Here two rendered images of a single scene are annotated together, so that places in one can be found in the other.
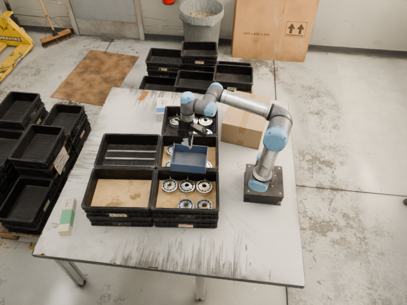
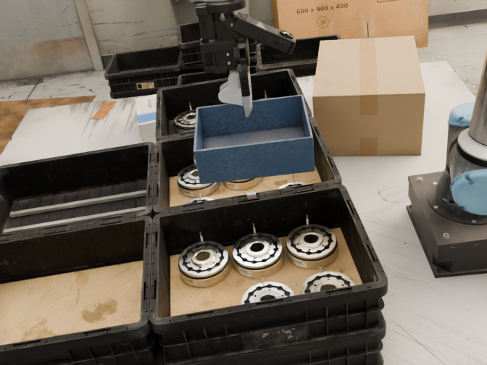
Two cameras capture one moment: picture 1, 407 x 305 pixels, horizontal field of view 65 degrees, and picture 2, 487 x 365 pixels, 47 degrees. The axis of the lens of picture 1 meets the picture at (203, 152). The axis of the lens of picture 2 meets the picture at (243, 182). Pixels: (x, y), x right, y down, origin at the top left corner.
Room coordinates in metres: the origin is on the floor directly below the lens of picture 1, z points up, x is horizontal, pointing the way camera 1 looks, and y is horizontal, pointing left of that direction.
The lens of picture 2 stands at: (0.30, 0.14, 1.62)
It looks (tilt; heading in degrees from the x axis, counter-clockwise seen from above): 35 degrees down; 358
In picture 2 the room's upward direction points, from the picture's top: 8 degrees counter-clockwise
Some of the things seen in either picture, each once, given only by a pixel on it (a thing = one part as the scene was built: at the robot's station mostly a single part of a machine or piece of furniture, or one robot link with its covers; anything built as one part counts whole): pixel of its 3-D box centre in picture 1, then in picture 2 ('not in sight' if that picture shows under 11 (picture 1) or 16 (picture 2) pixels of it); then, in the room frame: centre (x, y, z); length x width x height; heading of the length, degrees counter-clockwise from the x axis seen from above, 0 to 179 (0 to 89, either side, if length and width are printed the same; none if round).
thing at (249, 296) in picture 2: (185, 206); (268, 303); (1.00, 0.10, 0.86); 0.10 x 0.10 x 0.01
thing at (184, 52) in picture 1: (199, 66); (221, 69); (3.17, 0.06, 0.37); 0.42 x 0.34 x 0.46; 84
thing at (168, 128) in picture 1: (190, 126); (231, 121); (1.68, 0.10, 0.87); 0.40 x 0.30 x 0.11; 90
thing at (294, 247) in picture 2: (204, 186); (311, 241); (1.15, -0.01, 0.86); 0.10 x 0.10 x 0.01
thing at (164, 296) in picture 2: (186, 194); (261, 270); (1.08, 0.10, 0.87); 0.40 x 0.30 x 0.11; 90
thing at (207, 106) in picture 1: (206, 106); not in sight; (1.27, -0.01, 1.42); 0.11 x 0.11 x 0.08; 69
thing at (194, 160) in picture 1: (189, 158); (253, 137); (1.17, 0.08, 1.10); 0.20 x 0.15 x 0.07; 85
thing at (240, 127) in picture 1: (246, 119); (367, 93); (1.83, -0.33, 0.80); 0.40 x 0.30 x 0.20; 164
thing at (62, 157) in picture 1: (62, 159); not in sight; (1.71, 1.21, 0.41); 0.31 x 0.02 x 0.16; 174
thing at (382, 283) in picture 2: (186, 189); (259, 250); (1.08, 0.10, 0.92); 0.40 x 0.30 x 0.02; 90
